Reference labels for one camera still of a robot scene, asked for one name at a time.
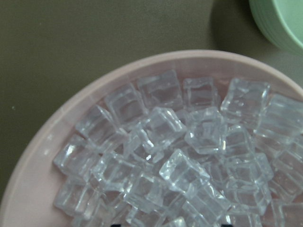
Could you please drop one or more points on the pile of clear ice cubes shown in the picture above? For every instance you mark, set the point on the pile of clear ice cubes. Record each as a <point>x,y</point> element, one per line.
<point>169,152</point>

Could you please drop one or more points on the pink bowl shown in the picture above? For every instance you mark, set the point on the pink bowl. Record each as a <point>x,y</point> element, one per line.
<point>28,198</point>

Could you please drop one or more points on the green bowl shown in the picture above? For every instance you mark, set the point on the green bowl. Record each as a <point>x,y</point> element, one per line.
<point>281,22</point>

